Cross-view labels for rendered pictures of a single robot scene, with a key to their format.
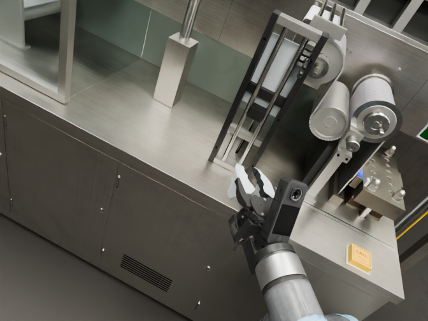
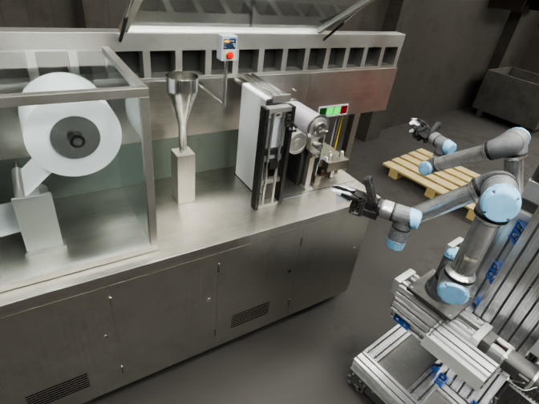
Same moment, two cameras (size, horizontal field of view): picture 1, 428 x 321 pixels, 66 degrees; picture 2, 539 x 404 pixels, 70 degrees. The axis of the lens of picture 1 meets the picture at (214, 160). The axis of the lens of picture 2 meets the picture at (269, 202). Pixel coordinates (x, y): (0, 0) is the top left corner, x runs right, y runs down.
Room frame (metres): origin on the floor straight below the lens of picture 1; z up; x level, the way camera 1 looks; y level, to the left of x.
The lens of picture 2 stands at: (-0.33, 1.02, 2.03)
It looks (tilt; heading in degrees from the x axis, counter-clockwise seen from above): 33 degrees down; 319
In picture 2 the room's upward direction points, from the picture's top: 8 degrees clockwise
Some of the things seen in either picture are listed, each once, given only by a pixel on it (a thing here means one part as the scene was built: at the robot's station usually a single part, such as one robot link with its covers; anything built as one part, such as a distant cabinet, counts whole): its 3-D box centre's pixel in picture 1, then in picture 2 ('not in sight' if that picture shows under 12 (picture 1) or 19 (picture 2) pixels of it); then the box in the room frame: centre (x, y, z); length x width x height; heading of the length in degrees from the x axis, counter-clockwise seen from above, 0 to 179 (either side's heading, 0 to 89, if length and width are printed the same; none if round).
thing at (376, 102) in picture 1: (376, 121); (318, 127); (1.03, -0.42, 1.25); 0.15 x 0.01 x 0.15; 85
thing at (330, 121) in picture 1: (331, 108); (285, 133); (1.17, -0.31, 1.18); 0.26 x 0.12 x 0.12; 175
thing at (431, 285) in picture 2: not in sight; (445, 284); (0.11, -0.45, 0.87); 0.15 x 0.15 x 0.10
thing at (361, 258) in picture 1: (359, 257); not in sight; (0.79, -0.56, 0.91); 0.07 x 0.07 x 0.02; 85
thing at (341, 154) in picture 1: (331, 167); (310, 163); (1.00, -0.38, 1.05); 0.06 x 0.05 x 0.31; 175
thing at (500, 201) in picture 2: not in sight; (475, 244); (0.05, -0.33, 1.19); 0.15 x 0.12 x 0.55; 118
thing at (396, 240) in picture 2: not in sight; (398, 233); (0.29, -0.22, 1.12); 0.11 x 0.08 x 0.11; 118
